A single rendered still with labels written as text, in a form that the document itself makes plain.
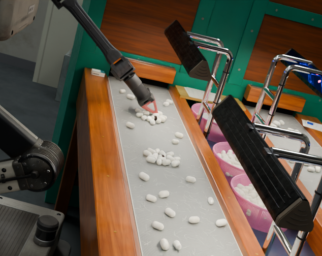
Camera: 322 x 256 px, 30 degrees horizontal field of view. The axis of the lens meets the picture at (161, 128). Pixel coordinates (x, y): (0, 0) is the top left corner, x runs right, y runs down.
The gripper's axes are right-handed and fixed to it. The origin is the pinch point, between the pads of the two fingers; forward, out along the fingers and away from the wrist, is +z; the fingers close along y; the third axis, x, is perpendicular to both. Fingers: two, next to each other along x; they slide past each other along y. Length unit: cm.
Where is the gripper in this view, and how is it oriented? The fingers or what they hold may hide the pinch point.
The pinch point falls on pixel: (155, 112)
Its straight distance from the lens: 254.6
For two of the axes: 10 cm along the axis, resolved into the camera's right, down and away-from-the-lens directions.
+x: -8.2, 5.6, 1.0
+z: 5.5, 7.3, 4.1
